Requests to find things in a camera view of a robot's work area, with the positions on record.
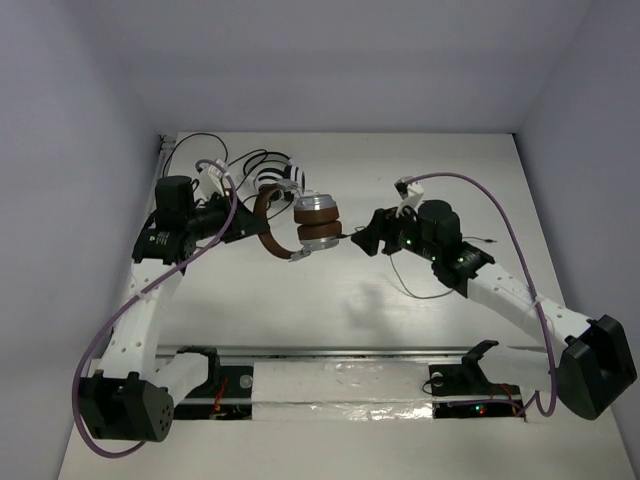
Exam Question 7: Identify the thin black headphone cable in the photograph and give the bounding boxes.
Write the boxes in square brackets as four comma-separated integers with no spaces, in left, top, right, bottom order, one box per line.
[344,225,499,300]

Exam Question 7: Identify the silver foil strip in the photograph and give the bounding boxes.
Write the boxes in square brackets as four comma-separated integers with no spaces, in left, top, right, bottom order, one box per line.
[251,360,433,422]

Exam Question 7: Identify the white black headphones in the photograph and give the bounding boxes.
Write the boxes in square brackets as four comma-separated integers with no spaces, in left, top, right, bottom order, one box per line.
[237,149,306,201]

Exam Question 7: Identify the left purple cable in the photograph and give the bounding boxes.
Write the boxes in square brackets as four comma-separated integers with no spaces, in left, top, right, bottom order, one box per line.
[72,158,238,458]

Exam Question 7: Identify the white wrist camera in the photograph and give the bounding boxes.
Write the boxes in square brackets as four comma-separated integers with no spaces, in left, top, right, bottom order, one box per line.
[195,158,233,200]
[394,177,424,217]

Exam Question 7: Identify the aluminium rail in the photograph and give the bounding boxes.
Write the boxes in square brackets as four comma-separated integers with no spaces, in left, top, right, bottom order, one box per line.
[157,345,551,359]

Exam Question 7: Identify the long black headphone cable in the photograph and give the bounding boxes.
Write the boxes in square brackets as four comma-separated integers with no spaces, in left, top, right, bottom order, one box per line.
[161,132,293,176]

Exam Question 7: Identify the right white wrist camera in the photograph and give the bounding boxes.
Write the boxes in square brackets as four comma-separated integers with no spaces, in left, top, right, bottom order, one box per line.
[394,177,424,217]

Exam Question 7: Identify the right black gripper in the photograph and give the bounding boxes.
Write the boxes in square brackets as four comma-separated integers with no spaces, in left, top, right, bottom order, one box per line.
[351,201,439,263]

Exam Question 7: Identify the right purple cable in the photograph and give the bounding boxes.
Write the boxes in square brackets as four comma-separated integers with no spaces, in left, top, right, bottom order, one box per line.
[404,172,558,418]

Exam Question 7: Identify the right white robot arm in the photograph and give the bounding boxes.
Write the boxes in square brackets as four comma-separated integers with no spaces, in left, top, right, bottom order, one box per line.
[351,200,638,420]

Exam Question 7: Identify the purple cable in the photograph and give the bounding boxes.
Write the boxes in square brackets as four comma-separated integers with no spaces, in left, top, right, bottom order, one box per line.
[72,158,238,458]
[404,172,558,418]

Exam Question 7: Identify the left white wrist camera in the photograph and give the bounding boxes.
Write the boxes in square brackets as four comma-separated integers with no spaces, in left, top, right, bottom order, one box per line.
[195,158,233,200]

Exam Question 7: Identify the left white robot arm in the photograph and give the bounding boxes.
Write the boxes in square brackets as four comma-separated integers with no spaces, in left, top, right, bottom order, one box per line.
[72,171,266,459]

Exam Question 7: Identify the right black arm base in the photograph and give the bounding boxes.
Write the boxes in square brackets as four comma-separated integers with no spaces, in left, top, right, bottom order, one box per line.
[421,340,525,419]

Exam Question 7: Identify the brown silver headphones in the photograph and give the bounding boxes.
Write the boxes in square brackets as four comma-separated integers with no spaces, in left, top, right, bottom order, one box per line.
[253,180,342,262]

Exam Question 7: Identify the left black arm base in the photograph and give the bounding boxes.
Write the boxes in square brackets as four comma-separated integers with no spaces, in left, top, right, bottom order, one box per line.
[149,348,253,429]

